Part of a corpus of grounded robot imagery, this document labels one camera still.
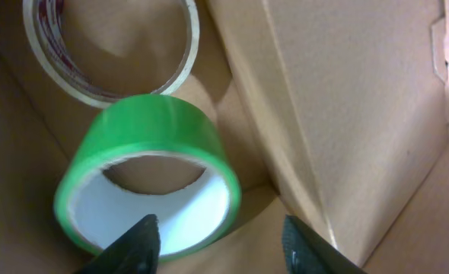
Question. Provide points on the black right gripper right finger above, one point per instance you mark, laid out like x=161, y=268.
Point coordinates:
x=306, y=252

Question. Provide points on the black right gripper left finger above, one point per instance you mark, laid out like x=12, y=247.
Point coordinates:
x=135, y=252

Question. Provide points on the green tape roll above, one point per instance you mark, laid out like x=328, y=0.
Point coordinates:
x=94, y=212

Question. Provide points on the white tape roll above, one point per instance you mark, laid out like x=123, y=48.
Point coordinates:
x=43, y=26

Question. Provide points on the open cardboard box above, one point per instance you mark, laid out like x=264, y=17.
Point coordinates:
x=337, y=111

